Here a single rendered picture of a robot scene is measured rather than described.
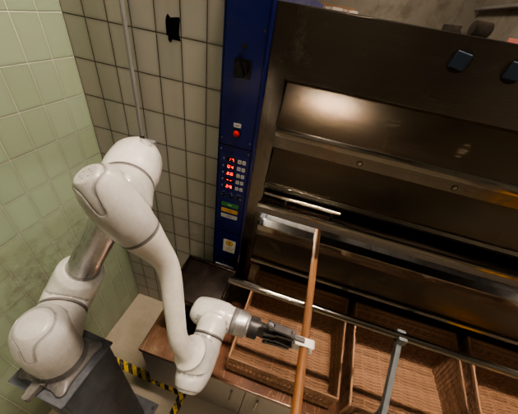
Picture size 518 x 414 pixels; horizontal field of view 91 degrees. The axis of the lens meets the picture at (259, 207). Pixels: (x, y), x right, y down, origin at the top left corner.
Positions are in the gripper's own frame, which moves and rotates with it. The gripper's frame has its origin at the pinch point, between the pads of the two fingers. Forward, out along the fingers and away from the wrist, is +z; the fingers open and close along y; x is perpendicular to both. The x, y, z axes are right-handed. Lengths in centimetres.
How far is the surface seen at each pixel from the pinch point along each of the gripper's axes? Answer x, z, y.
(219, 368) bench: -4, -30, 61
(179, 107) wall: -54, -74, -51
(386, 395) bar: -1.2, 37.4, 18.8
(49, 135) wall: -32, -122, -34
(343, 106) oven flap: -55, -9, -65
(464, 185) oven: -53, 43, -48
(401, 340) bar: -15.1, 37.3, 2.2
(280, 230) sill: -54, -19, 1
